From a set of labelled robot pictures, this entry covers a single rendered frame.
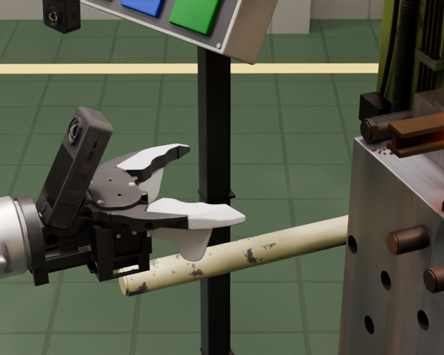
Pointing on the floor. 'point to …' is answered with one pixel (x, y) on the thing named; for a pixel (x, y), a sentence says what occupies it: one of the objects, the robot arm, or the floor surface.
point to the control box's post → (213, 188)
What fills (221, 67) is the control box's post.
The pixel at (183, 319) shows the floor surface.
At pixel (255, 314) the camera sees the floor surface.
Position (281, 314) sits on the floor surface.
